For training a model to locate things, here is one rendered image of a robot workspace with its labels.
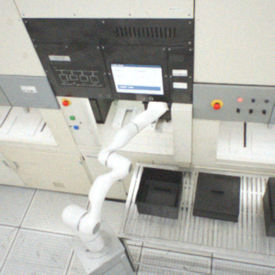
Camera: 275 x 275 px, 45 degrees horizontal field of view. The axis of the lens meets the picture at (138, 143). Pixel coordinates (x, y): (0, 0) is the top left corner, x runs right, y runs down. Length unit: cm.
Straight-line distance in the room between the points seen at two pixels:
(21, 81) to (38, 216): 159
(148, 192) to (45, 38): 121
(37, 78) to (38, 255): 170
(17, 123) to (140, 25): 165
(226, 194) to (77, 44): 130
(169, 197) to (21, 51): 133
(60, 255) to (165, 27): 221
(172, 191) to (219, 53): 105
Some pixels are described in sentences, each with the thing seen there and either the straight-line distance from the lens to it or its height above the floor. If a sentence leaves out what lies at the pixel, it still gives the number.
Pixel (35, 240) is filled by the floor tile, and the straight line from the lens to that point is 330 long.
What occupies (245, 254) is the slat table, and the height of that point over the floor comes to 76.
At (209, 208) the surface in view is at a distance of 218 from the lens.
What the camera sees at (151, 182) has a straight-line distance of 239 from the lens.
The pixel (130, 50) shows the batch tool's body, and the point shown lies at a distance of 178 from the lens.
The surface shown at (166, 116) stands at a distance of 247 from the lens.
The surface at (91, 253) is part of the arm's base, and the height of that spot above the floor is 77.
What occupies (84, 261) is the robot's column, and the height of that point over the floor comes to 76.
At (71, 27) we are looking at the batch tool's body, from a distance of 181.
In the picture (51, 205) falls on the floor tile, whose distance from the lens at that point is 341.
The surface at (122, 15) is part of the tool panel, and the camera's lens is 167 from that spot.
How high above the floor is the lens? 281
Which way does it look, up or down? 51 degrees down
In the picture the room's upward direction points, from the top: 11 degrees counter-clockwise
